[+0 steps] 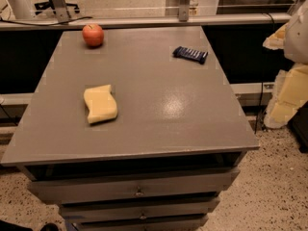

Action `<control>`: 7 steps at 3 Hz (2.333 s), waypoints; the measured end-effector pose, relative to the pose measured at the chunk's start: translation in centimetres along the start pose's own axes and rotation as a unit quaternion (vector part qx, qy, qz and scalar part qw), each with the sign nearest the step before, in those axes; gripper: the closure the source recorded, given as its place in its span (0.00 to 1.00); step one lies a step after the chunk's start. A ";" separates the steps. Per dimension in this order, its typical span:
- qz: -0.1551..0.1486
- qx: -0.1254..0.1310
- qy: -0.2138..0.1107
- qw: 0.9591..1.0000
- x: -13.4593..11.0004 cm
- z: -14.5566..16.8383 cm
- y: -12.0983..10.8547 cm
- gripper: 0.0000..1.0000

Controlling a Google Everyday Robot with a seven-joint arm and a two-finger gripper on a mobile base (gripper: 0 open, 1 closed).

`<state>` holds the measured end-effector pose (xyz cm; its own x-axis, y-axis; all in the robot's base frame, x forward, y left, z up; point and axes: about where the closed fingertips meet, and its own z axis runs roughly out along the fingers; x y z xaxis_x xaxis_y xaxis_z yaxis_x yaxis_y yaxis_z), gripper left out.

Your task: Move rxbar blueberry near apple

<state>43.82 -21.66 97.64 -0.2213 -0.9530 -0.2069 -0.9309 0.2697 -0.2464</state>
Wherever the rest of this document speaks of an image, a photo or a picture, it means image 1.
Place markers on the grey drawer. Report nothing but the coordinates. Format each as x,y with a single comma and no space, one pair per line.
87,190
150,224
141,209

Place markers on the top grey drawer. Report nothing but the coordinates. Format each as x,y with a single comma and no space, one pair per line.
87,190

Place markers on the blue rxbar wrapper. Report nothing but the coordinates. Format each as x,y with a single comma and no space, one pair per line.
190,54

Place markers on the grey drawer cabinet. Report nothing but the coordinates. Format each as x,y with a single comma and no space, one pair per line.
172,114

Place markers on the middle grey drawer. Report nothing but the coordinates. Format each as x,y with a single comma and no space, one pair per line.
141,209

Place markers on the red apple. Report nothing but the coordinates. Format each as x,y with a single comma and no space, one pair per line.
93,35

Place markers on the black office chair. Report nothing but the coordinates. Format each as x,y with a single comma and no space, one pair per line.
53,0

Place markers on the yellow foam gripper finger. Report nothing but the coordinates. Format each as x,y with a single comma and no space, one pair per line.
289,94
276,40

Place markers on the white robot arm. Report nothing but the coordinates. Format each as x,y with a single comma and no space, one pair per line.
296,38

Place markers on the bottom grey drawer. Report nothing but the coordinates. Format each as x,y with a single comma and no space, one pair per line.
150,224

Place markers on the grey metal post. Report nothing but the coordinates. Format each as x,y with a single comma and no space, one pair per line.
184,7

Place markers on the yellow sponge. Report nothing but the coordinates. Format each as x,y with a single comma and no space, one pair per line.
101,104

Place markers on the grey metal rail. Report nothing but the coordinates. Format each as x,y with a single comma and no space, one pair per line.
151,22

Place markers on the grey lower rail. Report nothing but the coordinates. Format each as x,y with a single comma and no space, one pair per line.
253,94

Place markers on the white pillar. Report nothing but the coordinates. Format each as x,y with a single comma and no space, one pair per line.
21,9

